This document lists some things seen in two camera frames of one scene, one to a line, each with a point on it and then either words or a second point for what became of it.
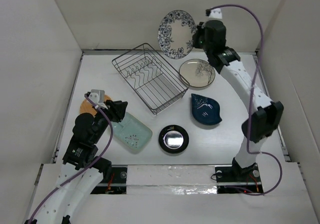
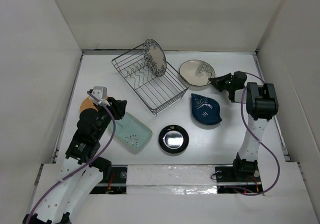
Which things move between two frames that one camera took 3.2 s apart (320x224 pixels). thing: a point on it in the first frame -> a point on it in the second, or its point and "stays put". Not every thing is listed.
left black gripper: x=116 y=109 stays put
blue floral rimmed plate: x=175 y=34 -> x=155 y=57
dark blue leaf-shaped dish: x=205 y=111 stays put
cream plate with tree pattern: x=197 y=73 stays put
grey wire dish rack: x=155 y=82 stays put
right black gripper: x=201 y=28 -> x=217 y=82
